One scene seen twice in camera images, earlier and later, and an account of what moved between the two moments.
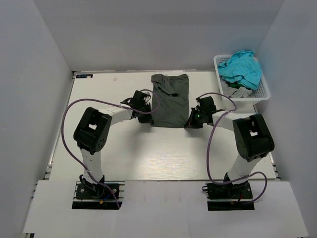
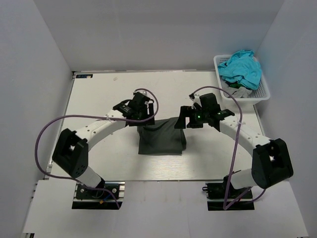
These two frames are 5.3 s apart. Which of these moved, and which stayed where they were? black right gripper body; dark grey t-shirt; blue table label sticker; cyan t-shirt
Moved: dark grey t-shirt
Stayed: black right gripper body; blue table label sticker; cyan t-shirt
